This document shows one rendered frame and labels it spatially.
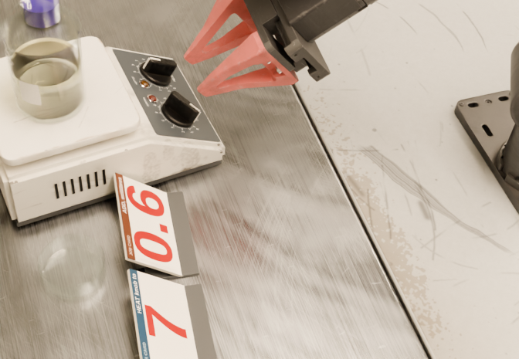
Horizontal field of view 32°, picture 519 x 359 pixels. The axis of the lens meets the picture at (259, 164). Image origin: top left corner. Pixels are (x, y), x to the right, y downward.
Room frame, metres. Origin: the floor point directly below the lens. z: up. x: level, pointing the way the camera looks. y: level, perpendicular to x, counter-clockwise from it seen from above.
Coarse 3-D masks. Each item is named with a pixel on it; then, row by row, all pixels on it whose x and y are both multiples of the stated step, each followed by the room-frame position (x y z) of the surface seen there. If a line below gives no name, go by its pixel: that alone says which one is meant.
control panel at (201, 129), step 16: (128, 64) 0.60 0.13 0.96; (128, 80) 0.58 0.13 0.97; (176, 80) 0.61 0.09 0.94; (144, 96) 0.57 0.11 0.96; (160, 96) 0.58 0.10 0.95; (192, 96) 0.60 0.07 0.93; (144, 112) 0.54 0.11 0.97; (160, 112) 0.55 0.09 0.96; (160, 128) 0.53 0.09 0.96; (176, 128) 0.54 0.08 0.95; (192, 128) 0.55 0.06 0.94; (208, 128) 0.56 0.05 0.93
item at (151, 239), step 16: (128, 192) 0.47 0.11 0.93; (144, 192) 0.49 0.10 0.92; (160, 192) 0.50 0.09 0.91; (128, 208) 0.46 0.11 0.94; (144, 208) 0.47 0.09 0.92; (160, 208) 0.48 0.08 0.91; (144, 224) 0.45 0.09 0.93; (160, 224) 0.46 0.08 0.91; (144, 240) 0.43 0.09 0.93; (160, 240) 0.44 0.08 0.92; (144, 256) 0.41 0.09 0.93; (160, 256) 0.42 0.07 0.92
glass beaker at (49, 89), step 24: (24, 0) 0.55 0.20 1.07; (0, 24) 0.52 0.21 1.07; (24, 24) 0.55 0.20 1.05; (48, 24) 0.55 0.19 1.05; (72, 24) 0.54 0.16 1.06; (72, 48) 0.51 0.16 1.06; (24, 72) 0.50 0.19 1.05; (48, 72) 0.50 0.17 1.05; (72, 72) 0.51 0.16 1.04; (24, 96) 0.50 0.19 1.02; (48, 96) 0.50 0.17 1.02; (72, 96) 0.51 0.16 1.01; (48, 120) 0.49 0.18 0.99
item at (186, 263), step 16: (176, 192) 0.50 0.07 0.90; (176, 208) 0.49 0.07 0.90; (176, 224) 0.47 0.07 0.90; (176, 240) 0.45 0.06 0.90; (192, 240) 0.45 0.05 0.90; (176, 256) 0.43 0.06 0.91; (192, 256) 0.44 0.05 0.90; (160, 272) 0.42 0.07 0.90; (176, 272) 0.42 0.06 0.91; (192, 272) 0.42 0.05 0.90
